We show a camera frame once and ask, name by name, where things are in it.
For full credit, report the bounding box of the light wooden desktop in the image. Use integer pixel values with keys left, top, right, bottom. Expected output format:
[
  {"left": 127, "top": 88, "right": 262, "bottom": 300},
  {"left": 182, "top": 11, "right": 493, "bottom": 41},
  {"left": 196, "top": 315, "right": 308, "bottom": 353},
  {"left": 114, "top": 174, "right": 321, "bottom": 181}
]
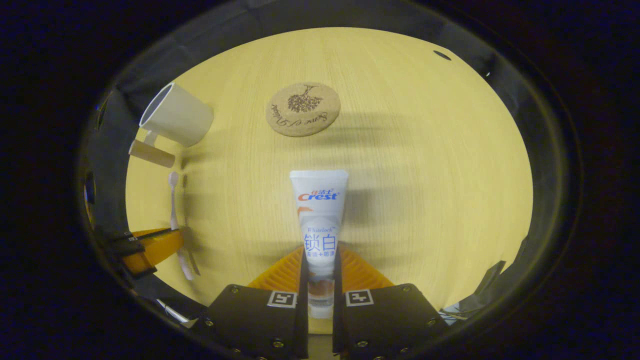
[{"left": 125, "top": 27, "right": 534, "bottom": 335}]

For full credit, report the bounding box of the white cup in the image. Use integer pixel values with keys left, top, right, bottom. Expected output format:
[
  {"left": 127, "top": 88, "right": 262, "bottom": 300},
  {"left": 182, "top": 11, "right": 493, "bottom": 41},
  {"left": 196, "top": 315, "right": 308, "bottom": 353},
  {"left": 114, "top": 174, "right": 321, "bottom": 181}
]
[{"left": 128, "top": 82, "right": 215, "bottom": 169}]

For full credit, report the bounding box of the white toothbrush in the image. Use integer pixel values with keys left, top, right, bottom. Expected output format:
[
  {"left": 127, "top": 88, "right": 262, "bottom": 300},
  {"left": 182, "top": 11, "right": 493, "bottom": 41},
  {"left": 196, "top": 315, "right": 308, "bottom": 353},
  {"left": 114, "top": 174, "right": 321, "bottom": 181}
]
[{"left": 168, "top": 171, "right": 196, "bottom": 282}]

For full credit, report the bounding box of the white toothpaste tube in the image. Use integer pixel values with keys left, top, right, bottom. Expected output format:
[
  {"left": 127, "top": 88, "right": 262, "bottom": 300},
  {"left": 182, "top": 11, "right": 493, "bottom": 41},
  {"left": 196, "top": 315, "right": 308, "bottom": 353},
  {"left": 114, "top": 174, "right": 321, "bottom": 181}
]
[{"left": 289, "top": 169, "right": 349, "bottom": 320}]

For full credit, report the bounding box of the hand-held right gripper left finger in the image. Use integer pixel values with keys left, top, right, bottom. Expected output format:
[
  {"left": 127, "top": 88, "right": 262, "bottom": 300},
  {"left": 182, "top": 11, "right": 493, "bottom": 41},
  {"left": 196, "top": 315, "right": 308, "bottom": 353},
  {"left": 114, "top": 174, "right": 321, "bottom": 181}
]
[{"left": 202, "top": 245, "right": 310, "bottom": 360}]

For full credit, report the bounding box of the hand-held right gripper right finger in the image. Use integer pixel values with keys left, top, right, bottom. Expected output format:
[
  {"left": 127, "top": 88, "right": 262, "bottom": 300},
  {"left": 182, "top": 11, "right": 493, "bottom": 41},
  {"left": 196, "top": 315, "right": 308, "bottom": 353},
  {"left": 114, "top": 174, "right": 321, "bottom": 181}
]
[{"left": 332, "top": 244, "right": 448, "bottom": 360}]

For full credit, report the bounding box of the round cork coaster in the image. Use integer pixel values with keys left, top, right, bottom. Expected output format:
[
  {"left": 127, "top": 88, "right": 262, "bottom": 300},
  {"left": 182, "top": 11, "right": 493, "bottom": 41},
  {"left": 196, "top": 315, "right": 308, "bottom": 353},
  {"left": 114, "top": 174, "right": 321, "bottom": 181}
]
[{"left": 265, "top": 82, "right": 342, "bottom": 138}]

